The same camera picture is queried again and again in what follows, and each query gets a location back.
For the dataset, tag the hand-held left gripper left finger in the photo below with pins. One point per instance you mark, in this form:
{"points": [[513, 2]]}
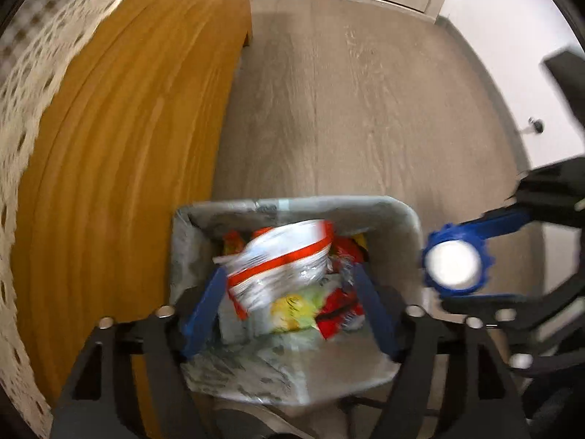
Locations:
{"points": [[201, 320]]}

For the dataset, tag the orange snack packet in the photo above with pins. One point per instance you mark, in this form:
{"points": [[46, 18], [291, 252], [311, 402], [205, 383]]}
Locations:
{"points": [[232, 243]]}

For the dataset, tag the round blue ribbed lid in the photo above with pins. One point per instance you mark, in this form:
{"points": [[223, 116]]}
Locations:
{"points": [[452, 263]]}

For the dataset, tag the dark blurred panel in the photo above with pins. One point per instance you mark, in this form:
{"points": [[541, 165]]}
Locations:
{"points": [[569, 82]]}

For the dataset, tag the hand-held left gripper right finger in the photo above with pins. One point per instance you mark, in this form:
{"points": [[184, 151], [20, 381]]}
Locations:
{"points": [[374, 311]]}

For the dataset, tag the checkered blanket with lace edge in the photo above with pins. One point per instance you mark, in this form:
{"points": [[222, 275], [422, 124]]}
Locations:
{"points": [[27, 100]]}

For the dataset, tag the yellow snack packet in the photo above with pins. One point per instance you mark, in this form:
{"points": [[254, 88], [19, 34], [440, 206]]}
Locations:
{"points": [[292, 311]]}

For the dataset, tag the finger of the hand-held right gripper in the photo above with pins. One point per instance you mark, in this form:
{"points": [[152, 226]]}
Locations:
{"points": [[498, 302], [502, 223]]}

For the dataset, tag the metal door stopper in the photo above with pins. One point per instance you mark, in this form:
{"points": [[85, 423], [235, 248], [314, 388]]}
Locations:
{"points": [[534, 125]]}

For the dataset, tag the red snack packet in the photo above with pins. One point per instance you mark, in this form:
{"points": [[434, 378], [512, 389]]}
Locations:
{"points": [[347, 249], [338, 315]]}

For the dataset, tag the wooden bed frame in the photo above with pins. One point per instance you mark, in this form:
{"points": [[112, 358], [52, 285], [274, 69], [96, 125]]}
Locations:
{"points": [[137, 146]]}

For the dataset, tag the trash bin with plastic liner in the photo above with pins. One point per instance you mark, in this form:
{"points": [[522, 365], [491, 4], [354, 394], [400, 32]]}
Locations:
{"points": [[393, 224]]}

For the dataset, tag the white red-striped snack packet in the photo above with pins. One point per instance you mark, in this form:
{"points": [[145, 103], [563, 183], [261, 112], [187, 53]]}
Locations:
{"points": [[274, 256]]}

